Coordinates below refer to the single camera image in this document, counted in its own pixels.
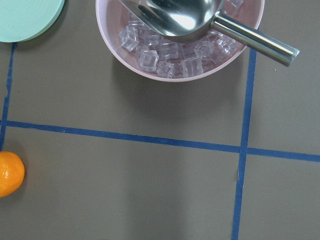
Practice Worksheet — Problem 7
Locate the light green plate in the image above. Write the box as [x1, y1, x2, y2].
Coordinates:
[0, 0, 65, 43]

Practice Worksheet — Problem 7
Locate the pink bowl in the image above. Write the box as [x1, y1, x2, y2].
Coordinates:
[95, 0, 265, 83]

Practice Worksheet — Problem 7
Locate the steel ice scoop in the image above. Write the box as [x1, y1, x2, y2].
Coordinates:
[121, 0, 300, 67]

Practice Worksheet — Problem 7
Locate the orange mandarin fruit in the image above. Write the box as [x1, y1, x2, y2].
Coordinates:
[0, 151, 25, 198]

